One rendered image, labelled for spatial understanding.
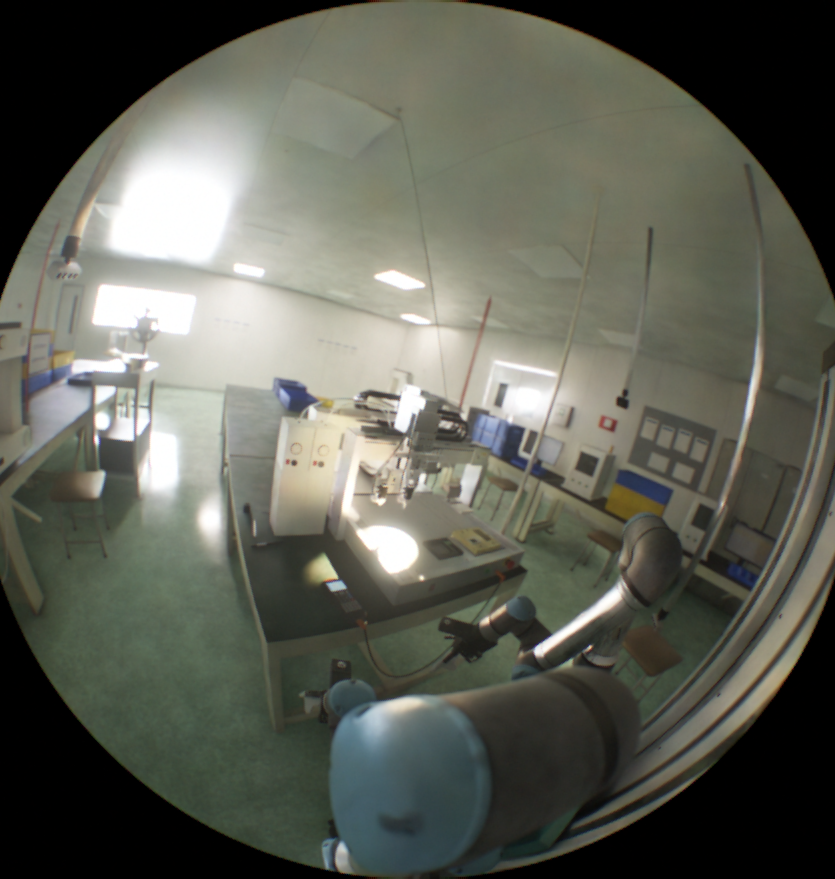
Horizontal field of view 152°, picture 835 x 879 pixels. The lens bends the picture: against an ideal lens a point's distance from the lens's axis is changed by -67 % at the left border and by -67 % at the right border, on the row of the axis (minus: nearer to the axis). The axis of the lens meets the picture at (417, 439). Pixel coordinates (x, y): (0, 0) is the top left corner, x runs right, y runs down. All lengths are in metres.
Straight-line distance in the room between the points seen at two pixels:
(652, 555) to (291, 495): 1.16
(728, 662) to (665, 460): 4.42
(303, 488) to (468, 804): 1.19
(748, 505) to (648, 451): 1.74
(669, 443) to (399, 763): 4.89
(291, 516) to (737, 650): 1.38
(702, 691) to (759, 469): 3.98
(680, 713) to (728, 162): 1.80
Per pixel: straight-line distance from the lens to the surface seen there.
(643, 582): 0.67
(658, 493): 3.28
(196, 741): 1.63
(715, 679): 0.67
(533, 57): 1.48
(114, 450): 3.10
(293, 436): 1.16
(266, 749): 1.59
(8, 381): 2.07
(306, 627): 0.99
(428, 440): 1.22
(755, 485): 4.53
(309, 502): 1.30
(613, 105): 1.58
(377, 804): 0.17
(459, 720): 0.18
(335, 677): 0.75
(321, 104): 1.96
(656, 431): 4.98
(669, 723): 0.73
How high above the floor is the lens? 1.51
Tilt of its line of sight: 12 degrees down
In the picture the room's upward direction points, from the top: 15 degrees clockwise
